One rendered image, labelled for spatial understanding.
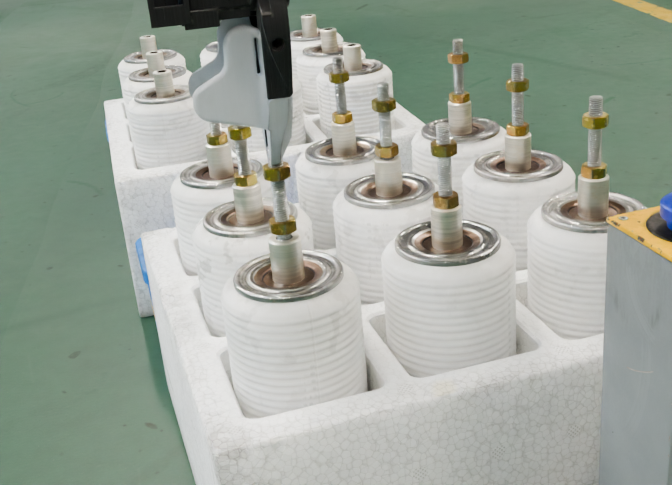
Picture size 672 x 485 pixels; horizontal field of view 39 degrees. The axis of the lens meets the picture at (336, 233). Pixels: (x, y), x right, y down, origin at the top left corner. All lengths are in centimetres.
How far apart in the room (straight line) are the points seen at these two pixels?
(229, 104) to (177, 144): 56
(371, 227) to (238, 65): 22
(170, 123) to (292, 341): 55
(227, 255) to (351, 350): 13
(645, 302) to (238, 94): 26
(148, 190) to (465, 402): 58
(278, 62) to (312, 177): 31
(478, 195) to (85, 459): 45
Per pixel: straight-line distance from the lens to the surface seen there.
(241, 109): 58
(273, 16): 54
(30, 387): 109
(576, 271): 70
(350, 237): 76
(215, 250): 72
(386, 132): 76
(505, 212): 79
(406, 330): 67
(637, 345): 56
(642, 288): 54
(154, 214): 112
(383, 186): 77
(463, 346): 66
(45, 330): 120
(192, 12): 55
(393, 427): 63
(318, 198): 86
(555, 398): 68
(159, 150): 114
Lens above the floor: 53
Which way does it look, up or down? 23 degrees down
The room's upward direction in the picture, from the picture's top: 5 degrees counter-clockwise
